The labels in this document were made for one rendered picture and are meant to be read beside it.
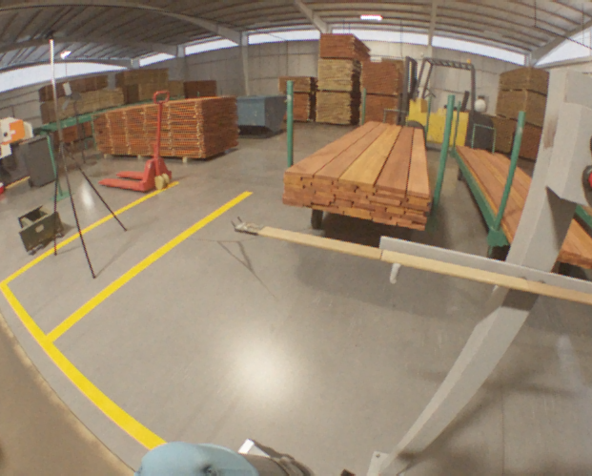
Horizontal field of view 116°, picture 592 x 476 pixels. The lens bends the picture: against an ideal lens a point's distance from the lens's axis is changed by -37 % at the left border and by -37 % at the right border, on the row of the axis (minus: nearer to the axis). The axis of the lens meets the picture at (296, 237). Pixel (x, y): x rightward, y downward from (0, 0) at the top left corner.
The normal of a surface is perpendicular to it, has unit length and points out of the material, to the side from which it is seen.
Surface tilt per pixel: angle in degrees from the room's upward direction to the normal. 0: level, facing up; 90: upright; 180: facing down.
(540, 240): 90
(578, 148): 90
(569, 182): 90
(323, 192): 90
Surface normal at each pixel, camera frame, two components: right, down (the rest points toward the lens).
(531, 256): -0.39, 0.45
